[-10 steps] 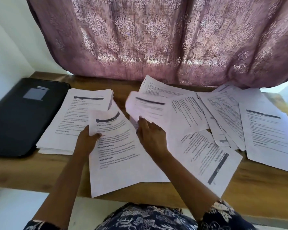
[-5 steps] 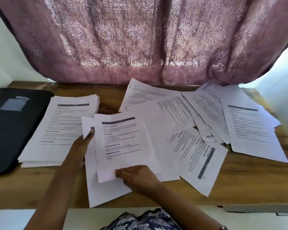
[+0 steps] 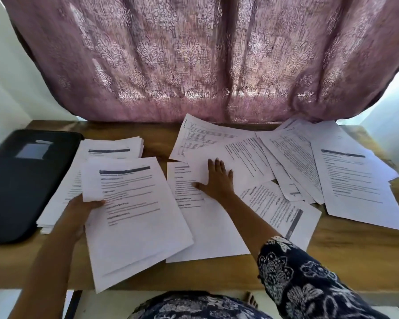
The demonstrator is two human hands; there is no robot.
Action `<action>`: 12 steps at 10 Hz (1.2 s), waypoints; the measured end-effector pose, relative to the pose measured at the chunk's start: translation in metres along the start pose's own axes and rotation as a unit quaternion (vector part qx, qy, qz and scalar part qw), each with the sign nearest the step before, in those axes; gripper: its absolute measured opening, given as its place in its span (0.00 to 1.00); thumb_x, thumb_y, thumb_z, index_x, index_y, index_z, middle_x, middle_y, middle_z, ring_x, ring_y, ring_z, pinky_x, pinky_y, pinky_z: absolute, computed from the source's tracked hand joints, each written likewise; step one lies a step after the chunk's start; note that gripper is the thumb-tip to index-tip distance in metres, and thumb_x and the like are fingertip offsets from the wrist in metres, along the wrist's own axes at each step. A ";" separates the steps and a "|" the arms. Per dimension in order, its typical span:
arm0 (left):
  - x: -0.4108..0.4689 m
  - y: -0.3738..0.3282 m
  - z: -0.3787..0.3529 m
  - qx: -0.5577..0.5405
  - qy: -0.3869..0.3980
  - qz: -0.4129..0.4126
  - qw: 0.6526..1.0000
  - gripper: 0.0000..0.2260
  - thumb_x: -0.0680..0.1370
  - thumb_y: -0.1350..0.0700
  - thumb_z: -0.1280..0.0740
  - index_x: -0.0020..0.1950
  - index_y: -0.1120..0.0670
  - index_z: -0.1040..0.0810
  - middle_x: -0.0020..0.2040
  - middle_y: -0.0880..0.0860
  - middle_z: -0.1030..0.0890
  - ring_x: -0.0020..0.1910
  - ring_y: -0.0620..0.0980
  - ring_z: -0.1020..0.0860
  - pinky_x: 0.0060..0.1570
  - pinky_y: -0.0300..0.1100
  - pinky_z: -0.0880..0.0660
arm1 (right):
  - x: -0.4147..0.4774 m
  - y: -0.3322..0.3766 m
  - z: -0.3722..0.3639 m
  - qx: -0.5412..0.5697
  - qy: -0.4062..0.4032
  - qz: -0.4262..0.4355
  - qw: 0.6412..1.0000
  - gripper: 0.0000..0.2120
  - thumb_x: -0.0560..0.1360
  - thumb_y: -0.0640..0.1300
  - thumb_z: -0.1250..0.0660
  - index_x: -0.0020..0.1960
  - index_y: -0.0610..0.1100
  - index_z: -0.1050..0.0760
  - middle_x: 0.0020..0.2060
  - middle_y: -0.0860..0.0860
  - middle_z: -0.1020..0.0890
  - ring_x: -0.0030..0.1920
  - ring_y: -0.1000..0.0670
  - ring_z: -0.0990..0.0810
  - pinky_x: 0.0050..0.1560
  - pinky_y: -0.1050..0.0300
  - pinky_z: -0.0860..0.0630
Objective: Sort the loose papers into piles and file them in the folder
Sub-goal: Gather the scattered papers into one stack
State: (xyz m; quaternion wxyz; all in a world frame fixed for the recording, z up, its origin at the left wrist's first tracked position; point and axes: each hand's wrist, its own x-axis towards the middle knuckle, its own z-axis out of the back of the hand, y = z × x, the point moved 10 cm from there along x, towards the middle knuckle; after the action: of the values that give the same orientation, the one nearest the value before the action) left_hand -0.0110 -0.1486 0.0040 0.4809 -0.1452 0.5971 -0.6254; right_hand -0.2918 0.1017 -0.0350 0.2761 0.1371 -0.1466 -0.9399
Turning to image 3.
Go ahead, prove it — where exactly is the person's left forearm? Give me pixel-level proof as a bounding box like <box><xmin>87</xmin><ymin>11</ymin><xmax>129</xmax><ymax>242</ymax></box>
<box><xmin>8</xmin><ymin>226</ymin><xmax>87</xmax><ymax>319</ymax></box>

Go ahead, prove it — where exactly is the person's left hand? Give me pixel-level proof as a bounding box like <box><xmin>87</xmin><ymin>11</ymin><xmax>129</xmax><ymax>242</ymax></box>
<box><xmin>53</xmin><ymin>195</ymin><xmax>106</xmax><ymax>240</ymax></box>

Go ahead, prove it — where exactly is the person's right forearm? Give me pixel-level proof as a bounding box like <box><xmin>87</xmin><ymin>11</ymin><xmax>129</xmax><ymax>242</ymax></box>
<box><xmin>219</xmin><ymin>195</ymin><xmax>283</xmax><ymax>260</ymax></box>

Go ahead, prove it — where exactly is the person's right hand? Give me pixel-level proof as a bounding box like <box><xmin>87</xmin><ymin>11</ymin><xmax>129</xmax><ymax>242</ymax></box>
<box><xmin>193</xmin><ymin>158</ymin><xmax>235</xmax><ymax>205</ymax></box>

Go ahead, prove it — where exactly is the black folder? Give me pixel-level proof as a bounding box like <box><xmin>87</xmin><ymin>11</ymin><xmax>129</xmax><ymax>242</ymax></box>
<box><xmin>0</xmin><ymin>129</ymin><xmax>84</xmax><ymax>245</ymax></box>

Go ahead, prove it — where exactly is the pink patterned curtain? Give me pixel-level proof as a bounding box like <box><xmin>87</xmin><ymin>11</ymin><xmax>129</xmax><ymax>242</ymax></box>
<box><xmin>0</xmin><ymin>0</ymin><xmax>399</xmax><ymax>125</ymax></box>

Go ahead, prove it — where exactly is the black table leg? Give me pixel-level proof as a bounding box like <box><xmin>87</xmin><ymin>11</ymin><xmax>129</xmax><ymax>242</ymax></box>
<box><xmin>64</xmin><ymin>290</ymin><xmax>84</xmax><ymax>319</ymax></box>

